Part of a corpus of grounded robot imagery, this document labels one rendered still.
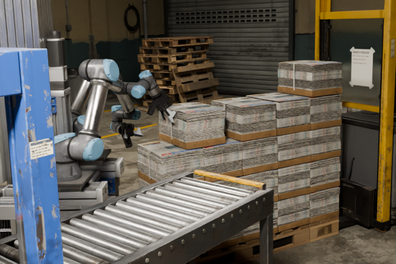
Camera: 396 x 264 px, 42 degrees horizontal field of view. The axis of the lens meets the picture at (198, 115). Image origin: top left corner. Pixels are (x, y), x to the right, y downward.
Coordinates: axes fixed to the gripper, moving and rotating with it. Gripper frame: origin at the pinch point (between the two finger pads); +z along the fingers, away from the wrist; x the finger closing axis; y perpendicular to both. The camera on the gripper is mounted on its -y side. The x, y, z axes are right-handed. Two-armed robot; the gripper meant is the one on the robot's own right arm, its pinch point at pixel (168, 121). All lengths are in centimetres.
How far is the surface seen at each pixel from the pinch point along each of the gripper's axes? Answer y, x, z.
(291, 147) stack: 61, -19, 64
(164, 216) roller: -57, -99, -10
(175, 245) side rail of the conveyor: -64, -123, -12
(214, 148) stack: 10.9, -19.1, 25.5
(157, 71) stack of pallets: 232, 591, 164
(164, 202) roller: -50, -83, -6
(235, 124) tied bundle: 34.8, -11.8, 25.6
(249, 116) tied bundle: 43, -19, 24
